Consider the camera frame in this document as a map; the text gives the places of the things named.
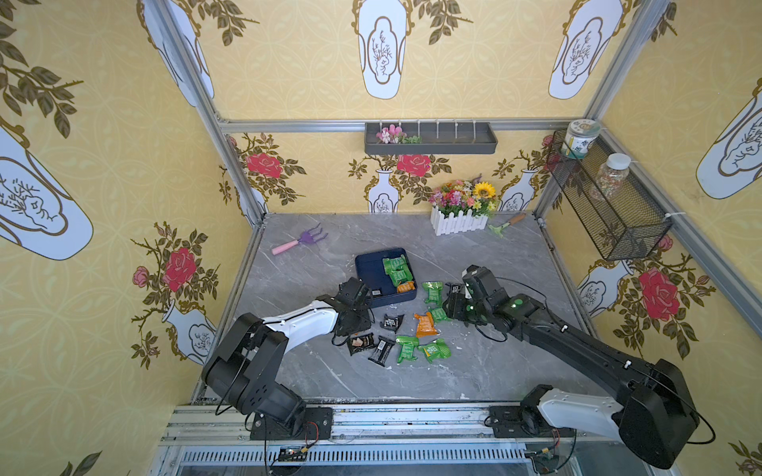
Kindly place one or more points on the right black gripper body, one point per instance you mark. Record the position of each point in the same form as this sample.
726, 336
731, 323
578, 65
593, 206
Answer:
460, 303

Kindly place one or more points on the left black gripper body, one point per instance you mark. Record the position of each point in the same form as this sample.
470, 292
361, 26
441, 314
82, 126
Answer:
357, 296

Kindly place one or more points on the black cookie packet with picture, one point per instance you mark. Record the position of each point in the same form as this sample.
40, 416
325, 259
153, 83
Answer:
360, 343

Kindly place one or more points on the small black checkered packet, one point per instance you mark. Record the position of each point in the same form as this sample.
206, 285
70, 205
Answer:
392, 322

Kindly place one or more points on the green cookie packet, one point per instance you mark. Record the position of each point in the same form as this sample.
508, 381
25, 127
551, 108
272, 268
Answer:
437, 349
401, 276
394, 264
439, 315
408, 347
433, 294

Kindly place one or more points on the dark blue storage box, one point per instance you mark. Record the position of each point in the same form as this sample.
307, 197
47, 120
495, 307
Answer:
369, 269

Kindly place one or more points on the black cookie packet barcode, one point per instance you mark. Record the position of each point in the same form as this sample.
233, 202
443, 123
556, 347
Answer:
381, 352

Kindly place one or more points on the orange cookie packet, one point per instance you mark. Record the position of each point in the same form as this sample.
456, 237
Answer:
425, 326
406, 287

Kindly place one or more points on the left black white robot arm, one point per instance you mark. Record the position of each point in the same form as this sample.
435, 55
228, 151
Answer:
243, 368

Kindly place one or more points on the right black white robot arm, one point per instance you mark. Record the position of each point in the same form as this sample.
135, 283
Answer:
647, 407

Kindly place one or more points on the green toy garden shovel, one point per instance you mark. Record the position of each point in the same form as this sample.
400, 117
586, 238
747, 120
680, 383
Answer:
499, 230

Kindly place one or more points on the white fence flower pot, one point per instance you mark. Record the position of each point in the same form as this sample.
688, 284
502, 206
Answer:
462, 206

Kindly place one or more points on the pink purple toy rake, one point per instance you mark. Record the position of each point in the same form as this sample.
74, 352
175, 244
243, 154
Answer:
308, 237

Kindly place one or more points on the small circuit board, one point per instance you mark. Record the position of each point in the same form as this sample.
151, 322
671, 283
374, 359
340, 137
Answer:
292, 454

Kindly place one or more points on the clear white lid jar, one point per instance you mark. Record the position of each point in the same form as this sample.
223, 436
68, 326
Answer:
611, 176

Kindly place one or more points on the pink flowers in tray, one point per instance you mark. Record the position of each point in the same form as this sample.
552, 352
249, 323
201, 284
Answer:
394, 134

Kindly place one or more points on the white lid patterned jar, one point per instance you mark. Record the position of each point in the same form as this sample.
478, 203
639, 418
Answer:
580, 135

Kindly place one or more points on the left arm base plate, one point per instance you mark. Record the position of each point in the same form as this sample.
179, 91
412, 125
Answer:
313, 424

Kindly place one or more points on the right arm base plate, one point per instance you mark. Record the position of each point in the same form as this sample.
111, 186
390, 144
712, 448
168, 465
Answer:
521, 422

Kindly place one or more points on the black wire mesh basket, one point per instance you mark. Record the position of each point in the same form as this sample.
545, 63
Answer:
611, 219

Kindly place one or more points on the grey wall shelf tray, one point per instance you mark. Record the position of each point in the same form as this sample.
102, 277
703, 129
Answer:
439, 137

